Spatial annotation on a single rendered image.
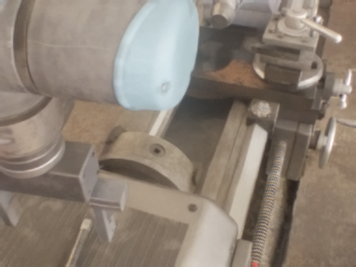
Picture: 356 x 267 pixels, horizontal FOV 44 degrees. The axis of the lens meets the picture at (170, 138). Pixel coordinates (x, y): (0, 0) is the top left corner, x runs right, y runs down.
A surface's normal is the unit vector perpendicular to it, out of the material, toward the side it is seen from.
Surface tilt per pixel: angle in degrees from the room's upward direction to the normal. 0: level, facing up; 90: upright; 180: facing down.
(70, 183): 90
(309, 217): 0
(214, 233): 45
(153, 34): 35
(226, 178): 0
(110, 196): 0
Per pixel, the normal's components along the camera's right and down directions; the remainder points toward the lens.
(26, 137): 0.41, 0.66
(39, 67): -0.22, 0.56
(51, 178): -0.19, 0.72
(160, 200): -0.03, -0.68
